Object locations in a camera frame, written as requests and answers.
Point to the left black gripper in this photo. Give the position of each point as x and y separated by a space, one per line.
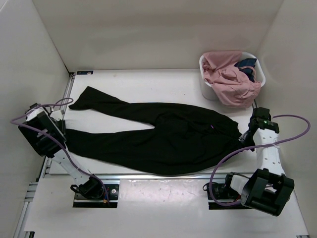
63 127

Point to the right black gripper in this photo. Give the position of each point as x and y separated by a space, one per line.
242 139

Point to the black trousers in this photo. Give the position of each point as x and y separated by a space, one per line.
183 139

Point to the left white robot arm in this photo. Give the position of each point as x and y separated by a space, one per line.
44 129

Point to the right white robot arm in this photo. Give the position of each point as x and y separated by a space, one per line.
268 189

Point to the pink garment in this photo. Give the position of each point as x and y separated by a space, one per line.
232 87

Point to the blue white label sticker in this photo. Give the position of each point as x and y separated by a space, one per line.
85 72

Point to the white plastic basket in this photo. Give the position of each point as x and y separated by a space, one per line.
206 88

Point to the dark blue garment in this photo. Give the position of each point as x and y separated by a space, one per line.
247 66

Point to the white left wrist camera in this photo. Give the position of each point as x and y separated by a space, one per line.
57 115

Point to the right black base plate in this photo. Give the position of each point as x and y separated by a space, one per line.
223 195

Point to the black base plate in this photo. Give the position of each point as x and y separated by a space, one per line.
223 195
100 200

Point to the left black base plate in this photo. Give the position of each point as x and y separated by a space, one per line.
100 200

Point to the aluminium frame rail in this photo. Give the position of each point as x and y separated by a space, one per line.
141 176

